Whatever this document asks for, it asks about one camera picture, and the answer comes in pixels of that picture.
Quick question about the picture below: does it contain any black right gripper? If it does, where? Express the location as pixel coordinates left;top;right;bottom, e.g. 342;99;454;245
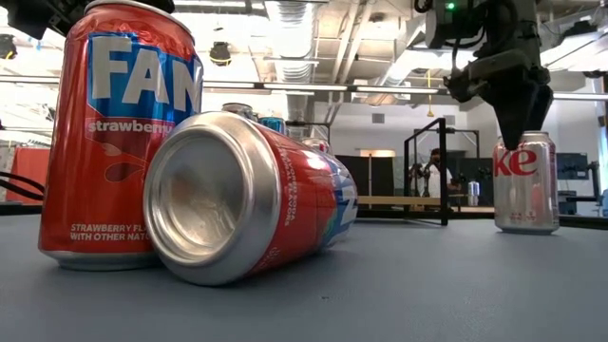
444;47;555;151

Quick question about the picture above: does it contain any red Fanta strawberry can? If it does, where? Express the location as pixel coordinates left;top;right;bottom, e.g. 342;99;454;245
142;111;359;287
37;0;204;272

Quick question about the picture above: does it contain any black monitor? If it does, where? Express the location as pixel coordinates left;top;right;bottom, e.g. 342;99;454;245
556;152;590;181
334;155;395;197

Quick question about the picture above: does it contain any dark desk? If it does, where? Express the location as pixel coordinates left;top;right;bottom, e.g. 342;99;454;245
559;189;600;216

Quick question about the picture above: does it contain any person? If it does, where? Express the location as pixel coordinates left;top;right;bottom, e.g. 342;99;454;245
416;147;455;199

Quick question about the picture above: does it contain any orange board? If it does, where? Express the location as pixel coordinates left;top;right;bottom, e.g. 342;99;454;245
7;146;63;206

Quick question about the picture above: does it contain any yellow hanging cord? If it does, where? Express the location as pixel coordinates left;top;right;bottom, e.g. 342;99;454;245
426;70;435;119

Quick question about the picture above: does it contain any black metal table frame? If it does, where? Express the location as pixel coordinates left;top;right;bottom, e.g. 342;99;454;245
0;201;608;230

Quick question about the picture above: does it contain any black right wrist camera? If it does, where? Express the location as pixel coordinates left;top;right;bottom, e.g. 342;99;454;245
425;0;485;49

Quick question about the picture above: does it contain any wooden shelf with black frame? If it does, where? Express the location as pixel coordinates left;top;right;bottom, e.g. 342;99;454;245
351;117;481;227

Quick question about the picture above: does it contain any silver ventilation duct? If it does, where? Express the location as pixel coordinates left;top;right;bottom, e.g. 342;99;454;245
263;0;318;123

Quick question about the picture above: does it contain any black cable bundle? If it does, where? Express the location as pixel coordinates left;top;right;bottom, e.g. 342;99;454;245
0;170;47;201

